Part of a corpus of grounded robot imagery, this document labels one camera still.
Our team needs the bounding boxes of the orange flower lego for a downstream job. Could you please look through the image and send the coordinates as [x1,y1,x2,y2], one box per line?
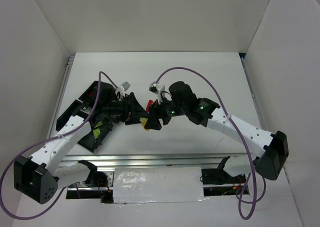
[139,117,150,131]

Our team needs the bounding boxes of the red arch lego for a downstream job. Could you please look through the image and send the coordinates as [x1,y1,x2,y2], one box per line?
[145,99,154,113]

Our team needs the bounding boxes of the light green slope lego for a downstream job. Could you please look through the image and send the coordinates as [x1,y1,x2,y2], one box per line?
[95,121,103,128]

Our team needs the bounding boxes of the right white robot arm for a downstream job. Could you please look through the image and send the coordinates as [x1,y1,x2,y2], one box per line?
[143,81,289,181]

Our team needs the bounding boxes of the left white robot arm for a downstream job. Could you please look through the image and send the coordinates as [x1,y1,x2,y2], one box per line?
[13,81,149,204]

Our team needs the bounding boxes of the black four-compartment tray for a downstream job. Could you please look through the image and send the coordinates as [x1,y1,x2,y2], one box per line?
[55,80,119,153]

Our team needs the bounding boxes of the aluminium rail frame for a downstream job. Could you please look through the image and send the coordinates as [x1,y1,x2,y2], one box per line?
[59,52,268,202]

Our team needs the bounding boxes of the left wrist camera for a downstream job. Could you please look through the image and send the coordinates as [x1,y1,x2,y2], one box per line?
[115,81,131,100]

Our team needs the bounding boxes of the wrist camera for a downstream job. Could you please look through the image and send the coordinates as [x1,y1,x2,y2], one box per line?
[149,81,165,104]
[115,81,131,100]

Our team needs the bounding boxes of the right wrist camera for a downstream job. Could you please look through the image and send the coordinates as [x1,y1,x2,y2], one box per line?
[149,81,165,104]

